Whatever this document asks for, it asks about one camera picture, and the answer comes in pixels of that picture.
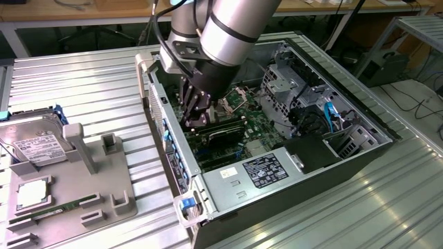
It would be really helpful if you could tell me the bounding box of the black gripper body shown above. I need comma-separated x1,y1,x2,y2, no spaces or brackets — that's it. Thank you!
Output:
188,59,240,101

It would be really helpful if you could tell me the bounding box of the black graphics card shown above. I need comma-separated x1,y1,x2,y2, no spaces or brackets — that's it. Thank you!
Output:
196,118,246,149

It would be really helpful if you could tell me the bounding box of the black installed RAM stick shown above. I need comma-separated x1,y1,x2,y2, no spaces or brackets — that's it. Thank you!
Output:
195,118,246,134

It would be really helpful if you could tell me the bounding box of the metal socket cover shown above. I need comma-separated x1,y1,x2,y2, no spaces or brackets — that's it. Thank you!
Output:
223,86,251,112

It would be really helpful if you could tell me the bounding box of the green motherboard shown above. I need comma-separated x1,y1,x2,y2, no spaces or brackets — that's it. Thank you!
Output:
168,82,288,174

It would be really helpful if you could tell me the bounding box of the silver metal disk bay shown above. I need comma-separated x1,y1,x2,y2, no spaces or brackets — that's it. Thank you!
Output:
260,63,330,128

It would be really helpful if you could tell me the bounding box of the silver chipset heatsink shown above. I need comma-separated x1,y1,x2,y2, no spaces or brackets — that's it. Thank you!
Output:
247,141,270,154

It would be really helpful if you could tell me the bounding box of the grey power supply unit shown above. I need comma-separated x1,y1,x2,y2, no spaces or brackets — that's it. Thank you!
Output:
202,147,309,213

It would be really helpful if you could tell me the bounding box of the black plastic shroud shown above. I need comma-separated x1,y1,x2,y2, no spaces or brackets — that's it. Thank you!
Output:
271,132,343,175

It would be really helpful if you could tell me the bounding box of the wooden desk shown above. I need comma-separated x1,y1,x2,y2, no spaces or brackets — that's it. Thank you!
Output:
0,0,434,30

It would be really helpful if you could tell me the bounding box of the open black PC case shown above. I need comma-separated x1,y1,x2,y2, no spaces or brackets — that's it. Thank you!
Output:
134,37,403,249

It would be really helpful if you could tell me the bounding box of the hard disk with blue caddy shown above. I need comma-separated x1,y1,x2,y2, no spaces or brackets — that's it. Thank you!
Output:
0,104,70,167

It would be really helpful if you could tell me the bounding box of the grey parts rack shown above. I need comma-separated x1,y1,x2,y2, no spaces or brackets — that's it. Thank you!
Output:
0,123,140,249

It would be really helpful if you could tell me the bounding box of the black box on floor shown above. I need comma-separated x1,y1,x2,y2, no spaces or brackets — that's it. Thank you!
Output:
361,50,410,88

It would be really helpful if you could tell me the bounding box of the silver CPU chip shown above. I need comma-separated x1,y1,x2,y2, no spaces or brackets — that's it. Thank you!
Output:
16,179,50,208

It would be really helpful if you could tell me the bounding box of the green RAM stick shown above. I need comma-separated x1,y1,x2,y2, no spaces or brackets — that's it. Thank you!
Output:
8,194,98,225

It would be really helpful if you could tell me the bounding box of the metal slat shelf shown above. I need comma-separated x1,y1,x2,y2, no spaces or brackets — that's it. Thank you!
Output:
375,15,443,68

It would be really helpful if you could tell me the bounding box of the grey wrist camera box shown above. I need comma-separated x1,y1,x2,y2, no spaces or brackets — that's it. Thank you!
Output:
159,39,206,76

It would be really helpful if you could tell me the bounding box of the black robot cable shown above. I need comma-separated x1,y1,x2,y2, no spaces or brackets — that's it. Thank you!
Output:
154,0,195,79

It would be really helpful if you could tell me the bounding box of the black wire bundle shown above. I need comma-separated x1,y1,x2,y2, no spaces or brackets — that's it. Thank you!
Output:
290,105,329,136

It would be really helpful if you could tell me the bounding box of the blue disk wire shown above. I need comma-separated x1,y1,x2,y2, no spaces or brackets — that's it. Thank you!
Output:
323,101,342,135

